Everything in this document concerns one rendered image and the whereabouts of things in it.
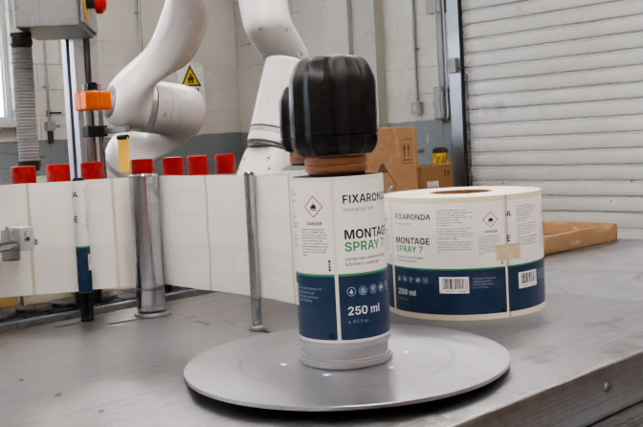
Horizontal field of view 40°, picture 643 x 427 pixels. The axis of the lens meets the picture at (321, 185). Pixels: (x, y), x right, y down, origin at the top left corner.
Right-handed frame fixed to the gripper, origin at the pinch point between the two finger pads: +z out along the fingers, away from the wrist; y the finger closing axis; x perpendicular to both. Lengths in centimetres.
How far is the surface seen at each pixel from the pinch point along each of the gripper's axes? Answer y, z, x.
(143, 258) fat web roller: 19.9, 9.9, -31.5
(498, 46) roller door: -250, -209, 363
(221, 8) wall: -551, -271, 330
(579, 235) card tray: 13, -20, 79
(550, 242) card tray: 13, -15, 69
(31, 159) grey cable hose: -8.7, -2.4, -37.4
